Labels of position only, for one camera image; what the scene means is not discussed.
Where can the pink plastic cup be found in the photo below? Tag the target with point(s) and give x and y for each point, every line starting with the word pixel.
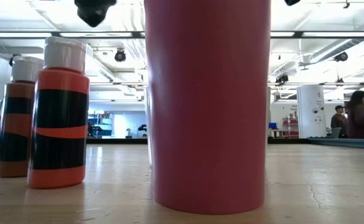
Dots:
pixel 206 124

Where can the black ceiling spotlight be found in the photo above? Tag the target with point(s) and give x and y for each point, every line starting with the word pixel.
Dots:
pixel 282 78
pixel 341 56
pixel 119 55

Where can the red parts shelf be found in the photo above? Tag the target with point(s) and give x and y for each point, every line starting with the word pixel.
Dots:
pixel 290 127

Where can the coral red paint bottle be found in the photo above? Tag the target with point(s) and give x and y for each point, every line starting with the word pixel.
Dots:
pixel 60 81

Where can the white plastic bin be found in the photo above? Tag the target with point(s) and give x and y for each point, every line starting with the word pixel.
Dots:
pixel 148 124

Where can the burnt orange paint bottle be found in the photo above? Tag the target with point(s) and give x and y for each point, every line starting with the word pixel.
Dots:
pixel 13 124

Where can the white cylindrical machine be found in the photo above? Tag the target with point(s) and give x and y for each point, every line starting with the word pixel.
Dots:
pixel 310 109

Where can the person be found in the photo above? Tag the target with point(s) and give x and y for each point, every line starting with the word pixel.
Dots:
pixel 338 123
pixel 362 121

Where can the teal blue mat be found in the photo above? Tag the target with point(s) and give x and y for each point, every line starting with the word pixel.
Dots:
pixel 343 143

